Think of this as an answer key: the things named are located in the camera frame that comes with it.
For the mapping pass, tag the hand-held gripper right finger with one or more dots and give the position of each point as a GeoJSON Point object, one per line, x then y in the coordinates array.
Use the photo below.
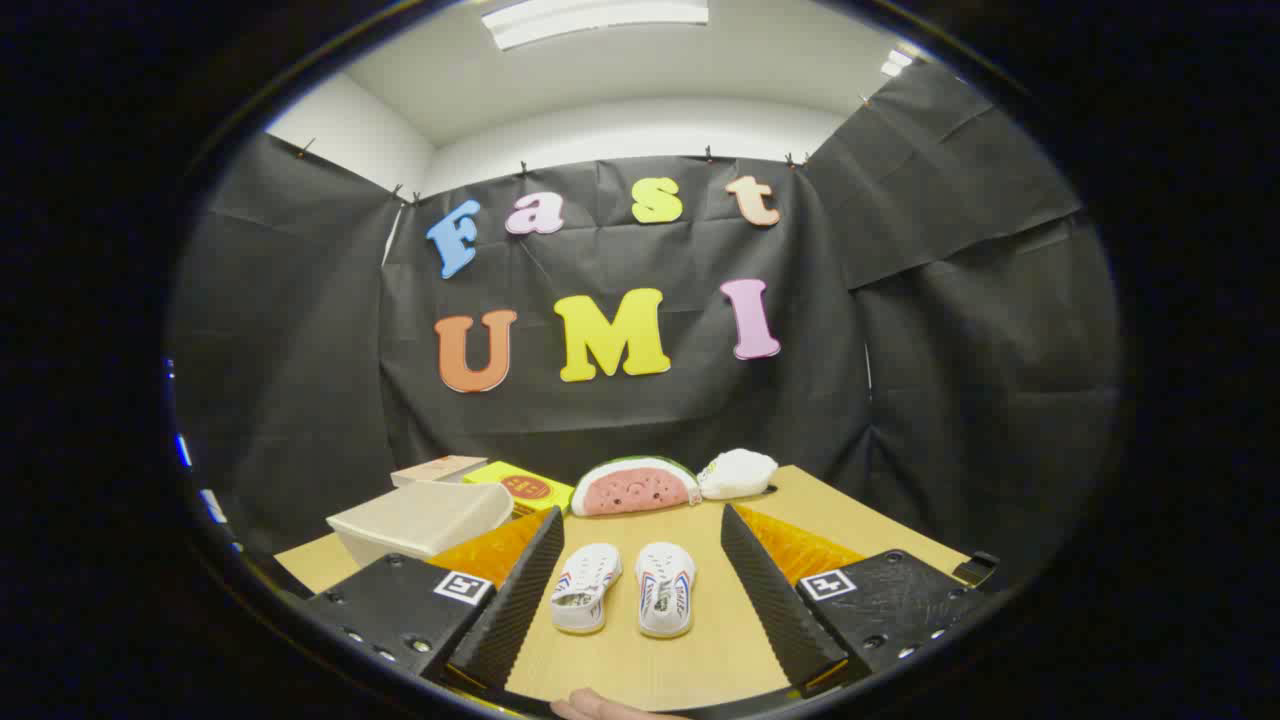
{"type": "Point", "coordinates": [770, 600]}

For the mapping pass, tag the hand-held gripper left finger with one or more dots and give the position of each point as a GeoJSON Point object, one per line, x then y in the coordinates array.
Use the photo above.
{"type": "Point", "coordinates": [520, 600]}

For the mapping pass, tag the white canvas shoe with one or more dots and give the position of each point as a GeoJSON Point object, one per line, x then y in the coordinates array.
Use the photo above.
{"type": "Point", "coordinates": [588, 585]}
{"type": "Point", "coordinates": [666, 585]}

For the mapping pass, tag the beige fabric storage box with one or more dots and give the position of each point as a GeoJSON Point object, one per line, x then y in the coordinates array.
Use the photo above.
{"type": "Point", "coordinates": [420, 520]}

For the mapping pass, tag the yellow book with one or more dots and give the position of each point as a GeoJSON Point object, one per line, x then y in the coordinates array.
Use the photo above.
{"type": "Point", "coordinates": [520, 487]}

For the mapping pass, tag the white plush toy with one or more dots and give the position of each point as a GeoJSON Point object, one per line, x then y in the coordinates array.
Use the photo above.
{"type": "Point", "coordinates": [738, 474]}

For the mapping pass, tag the beige book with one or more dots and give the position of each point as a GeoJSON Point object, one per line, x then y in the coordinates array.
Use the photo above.
{"type": "Point", "coordinates": [438, 469]}

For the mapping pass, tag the watermelon slice plush toy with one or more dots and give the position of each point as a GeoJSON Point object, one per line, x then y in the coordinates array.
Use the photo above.
{"type": "Point", "coordinates": [635, 490]}

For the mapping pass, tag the small ceiling light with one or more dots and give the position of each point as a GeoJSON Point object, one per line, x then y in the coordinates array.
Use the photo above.
{"type": "Point", "coordinates": [896, 63]}

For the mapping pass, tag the long ceiling light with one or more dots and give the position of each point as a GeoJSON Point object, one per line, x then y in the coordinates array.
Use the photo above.
{"type": "Point", "coordinates": [590, 18]}

